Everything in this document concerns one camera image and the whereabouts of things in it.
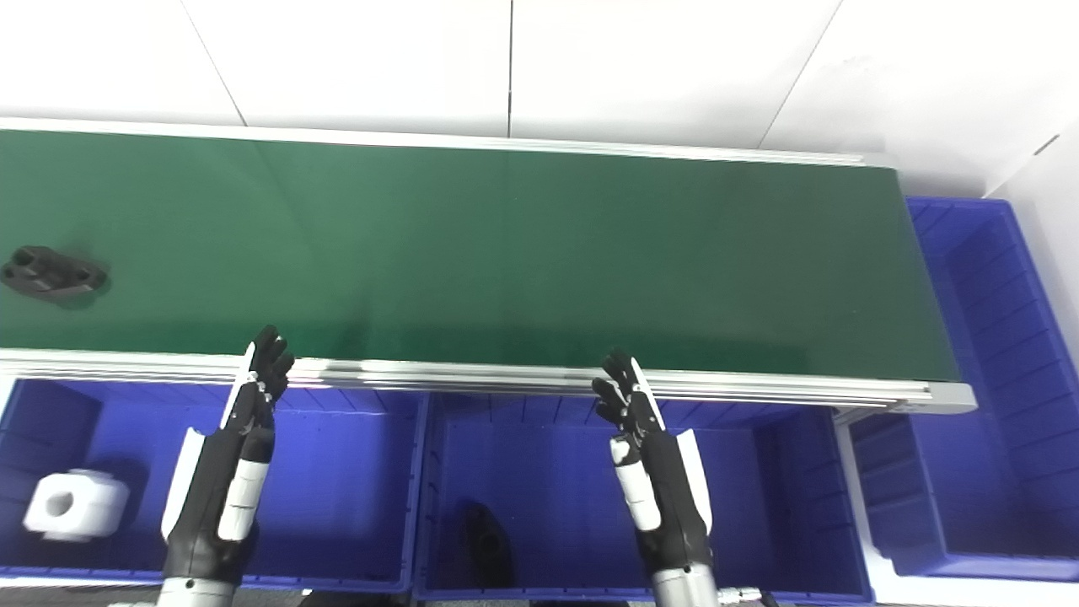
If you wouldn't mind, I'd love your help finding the green conveyor belt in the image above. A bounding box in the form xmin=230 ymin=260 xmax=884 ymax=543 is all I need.
xmin=0 ymin=117 xmax=979 ymax=416
xmin=0 ymin=128 xmax=962 ymax=382

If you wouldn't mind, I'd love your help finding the black flange part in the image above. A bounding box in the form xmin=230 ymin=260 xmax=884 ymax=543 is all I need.
xmin=0 ymin=245 xmax=110 ymax=304
xmin=463 ymin=502 xmax=516 ymax=589

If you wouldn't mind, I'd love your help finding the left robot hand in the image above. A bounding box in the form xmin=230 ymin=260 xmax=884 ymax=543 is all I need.
xmin=160 ymin=325 xmax=296 ymax=583

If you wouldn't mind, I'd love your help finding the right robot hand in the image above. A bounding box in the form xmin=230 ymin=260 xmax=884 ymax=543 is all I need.
xmin=590 ymin=350 xmax=716 ymax=576

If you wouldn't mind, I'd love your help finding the white block part with hole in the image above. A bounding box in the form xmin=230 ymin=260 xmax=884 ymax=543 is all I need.
xmin=23 ymin=469 xmax=132 ymax=543

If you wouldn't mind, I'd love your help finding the blue plastic bin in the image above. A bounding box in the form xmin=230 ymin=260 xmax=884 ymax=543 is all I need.
xmin=846 ymin=196 xmax=1079 ymax=583
xmin=412 ymin=392 xmax=874 ymax=604
xmin=0 ymin=378 xmax=427 ymax=593

